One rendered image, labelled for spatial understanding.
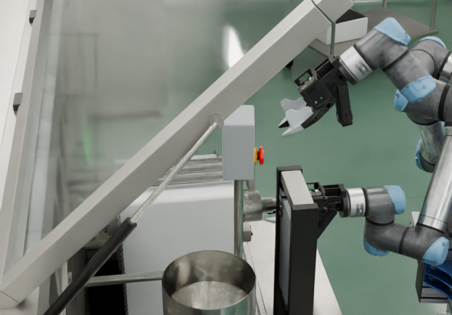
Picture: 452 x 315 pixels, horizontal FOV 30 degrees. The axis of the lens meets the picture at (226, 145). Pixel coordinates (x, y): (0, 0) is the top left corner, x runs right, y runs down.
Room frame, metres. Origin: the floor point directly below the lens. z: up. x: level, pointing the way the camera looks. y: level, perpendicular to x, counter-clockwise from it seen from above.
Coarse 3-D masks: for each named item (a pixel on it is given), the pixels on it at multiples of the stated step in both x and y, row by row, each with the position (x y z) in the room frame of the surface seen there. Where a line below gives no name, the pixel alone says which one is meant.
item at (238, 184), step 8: (240, 184) 1.16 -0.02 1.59; (240, 192) 1.16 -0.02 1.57; (240, 200) 1.16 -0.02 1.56; (240, 208) 1.16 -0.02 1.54; (240, 216) 1.16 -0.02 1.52; (240, 224) 1.16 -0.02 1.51; (240, 232) 1.16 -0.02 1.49; (240, 240) 1.16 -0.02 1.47; (240, 248) 1.16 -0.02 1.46; (240, 256) 1.16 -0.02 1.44
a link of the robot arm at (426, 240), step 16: (448, 96) 1.97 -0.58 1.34; (448, 112) 1.96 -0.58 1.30; (448, 128) 1.93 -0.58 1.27; (448, 144) 1.90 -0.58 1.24; (448, 160) 1.87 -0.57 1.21; (432, 176) 1.87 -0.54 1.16; (448, 176) 1.84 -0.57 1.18; (432, 192) 1.83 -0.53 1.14; (448, 192) 1.82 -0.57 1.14; (432, 208) 1.80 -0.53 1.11; (448, 208) 1.80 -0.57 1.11; (416, 224) 1.80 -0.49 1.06; (432, 224) 1.77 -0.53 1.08; (400, 240) 1.77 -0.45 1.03; (416, 240) 1.76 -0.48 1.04; (432, 240) 1.75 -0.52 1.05; (448, 240) 1.76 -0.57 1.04; (416, 256) 1.74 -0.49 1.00; (432, 256) 1.72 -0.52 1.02
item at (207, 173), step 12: (192, 168) 1.43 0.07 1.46; (204, 168) 1.43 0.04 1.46; (216, 168) 1.43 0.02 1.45; (180, 180) 1.39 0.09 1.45; (192, 180) 1.39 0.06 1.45; (204, 180) 1.39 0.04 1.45; (216, 180) 1.39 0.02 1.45; (228, 180) 1.40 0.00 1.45; (252, 180) 1.39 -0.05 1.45; (144, 192) 1.37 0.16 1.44
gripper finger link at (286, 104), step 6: (282, 102) 1.79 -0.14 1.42; (288, 102) 1.79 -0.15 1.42; (294, 102) 1.79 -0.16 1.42; (300, 102) 1.79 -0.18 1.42; (282, 108) 1.79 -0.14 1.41; (288, 108) 1.79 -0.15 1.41; (294, 108) 1.79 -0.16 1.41; (300, 108) 1.78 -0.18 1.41; (282, 120) 1.79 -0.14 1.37; (282, 126) 1.77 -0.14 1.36; (288, 126) 1.78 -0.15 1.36
